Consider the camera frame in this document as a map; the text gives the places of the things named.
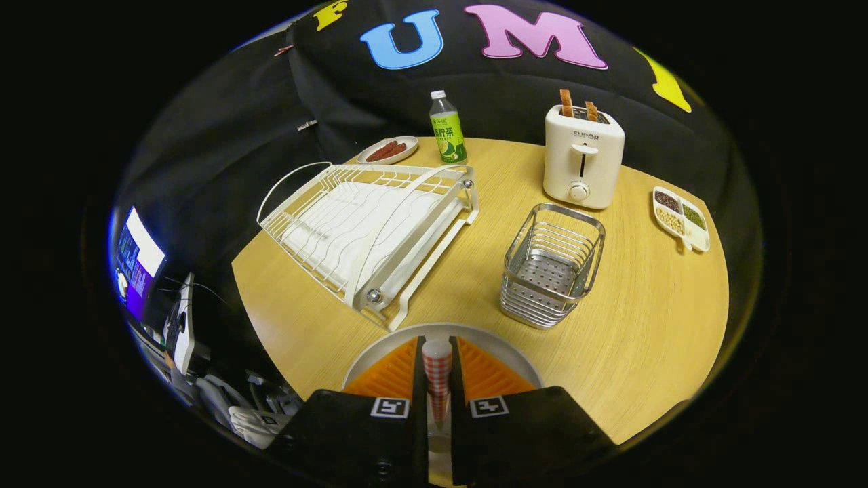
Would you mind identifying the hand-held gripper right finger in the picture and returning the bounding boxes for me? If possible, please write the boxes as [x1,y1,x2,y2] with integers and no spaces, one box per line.
[449,335,616,486]

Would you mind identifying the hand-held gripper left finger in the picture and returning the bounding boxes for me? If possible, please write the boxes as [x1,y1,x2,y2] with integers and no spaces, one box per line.
[268,335,429,486]

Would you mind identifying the spoon with red checked handle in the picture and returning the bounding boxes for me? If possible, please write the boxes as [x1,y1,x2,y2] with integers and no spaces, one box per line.
[422,340,454,455]

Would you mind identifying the metal wire basket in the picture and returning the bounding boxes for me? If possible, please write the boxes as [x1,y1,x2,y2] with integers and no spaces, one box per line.
[500,202,606,330]

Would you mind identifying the white wire dish rack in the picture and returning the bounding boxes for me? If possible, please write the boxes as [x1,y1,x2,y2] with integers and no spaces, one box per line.
[256,161,480,333]

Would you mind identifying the small beige plate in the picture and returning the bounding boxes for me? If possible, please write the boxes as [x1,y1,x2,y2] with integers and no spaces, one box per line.
[356,136,420,165]

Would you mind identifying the white plastic object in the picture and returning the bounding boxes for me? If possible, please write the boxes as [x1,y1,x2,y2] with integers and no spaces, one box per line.
[229,405,292,449]

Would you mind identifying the white drip tray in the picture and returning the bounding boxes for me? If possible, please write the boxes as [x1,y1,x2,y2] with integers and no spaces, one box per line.
[280,180,452,292]

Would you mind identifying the white panel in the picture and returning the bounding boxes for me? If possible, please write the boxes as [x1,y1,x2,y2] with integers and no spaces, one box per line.
[166,273,197,375]

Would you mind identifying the white toaster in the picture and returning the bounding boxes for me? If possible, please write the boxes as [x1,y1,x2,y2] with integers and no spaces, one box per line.
[542,104,626,210]

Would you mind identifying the green label drink bottle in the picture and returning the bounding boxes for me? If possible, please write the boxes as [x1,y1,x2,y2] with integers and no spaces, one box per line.
[429,90,468,165]

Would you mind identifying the white divided tray with beans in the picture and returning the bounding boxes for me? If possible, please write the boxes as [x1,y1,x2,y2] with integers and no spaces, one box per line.
[652,186,711,253]

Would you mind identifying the computer monitor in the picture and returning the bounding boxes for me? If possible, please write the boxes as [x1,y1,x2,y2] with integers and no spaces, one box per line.
[111,205,167,323]

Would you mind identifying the black backdrop cloth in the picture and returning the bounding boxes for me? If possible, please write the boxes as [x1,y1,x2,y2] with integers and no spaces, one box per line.
[115,0,764,326]

